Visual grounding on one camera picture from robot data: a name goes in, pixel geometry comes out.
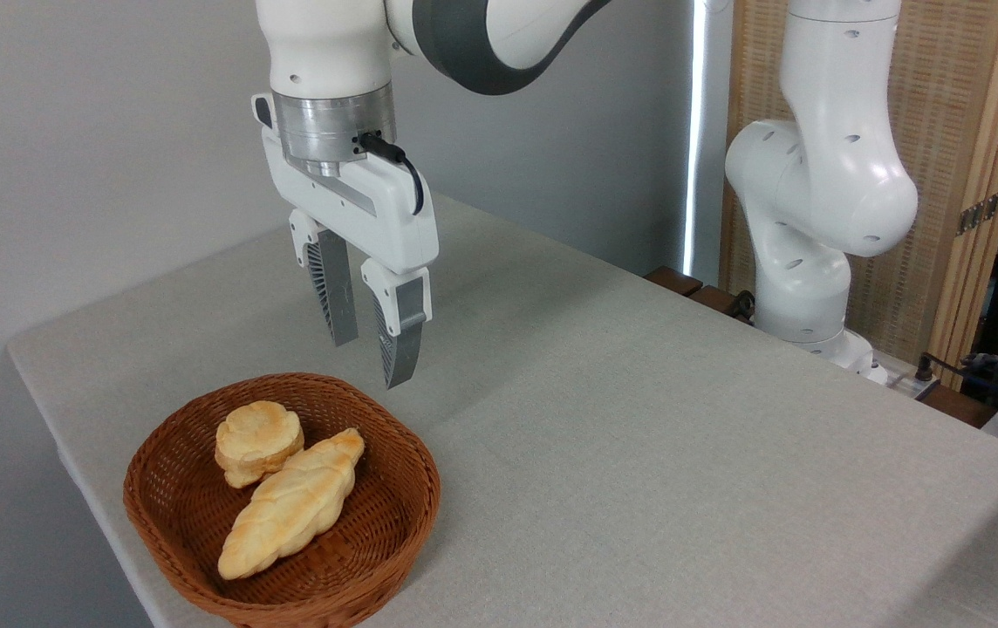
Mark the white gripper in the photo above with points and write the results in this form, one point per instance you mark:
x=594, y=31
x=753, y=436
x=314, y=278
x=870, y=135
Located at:
x=381, y=214

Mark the wooden rattan folding screen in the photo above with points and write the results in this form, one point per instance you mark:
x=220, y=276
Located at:
x=961, y=105

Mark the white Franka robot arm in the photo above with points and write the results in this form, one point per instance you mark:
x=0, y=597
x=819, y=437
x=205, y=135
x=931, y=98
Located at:
x=830, y=174

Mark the round flower-shaped bread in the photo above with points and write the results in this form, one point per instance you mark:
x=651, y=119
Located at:
x=256, y=436

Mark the long braided bread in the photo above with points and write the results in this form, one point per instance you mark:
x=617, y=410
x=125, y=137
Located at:
x=290, y=515

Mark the brown wicker basket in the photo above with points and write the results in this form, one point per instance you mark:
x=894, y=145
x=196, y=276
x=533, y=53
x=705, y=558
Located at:
x=176, y=506

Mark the white power strip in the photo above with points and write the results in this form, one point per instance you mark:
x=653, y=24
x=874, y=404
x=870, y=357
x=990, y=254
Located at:
x=905, y=384

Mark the dark brown wooden slat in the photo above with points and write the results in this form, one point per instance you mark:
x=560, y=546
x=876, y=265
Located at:
x=672, y=281
x=713, y=299

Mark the brass screen hinge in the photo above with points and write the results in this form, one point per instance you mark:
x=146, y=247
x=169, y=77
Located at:
x=983, y=209

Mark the black power plug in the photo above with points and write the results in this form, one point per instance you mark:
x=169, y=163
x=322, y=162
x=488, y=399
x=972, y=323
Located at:
x=926, y=368

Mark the grey linen tablecloth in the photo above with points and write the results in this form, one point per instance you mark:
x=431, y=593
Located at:
x=639, y=436

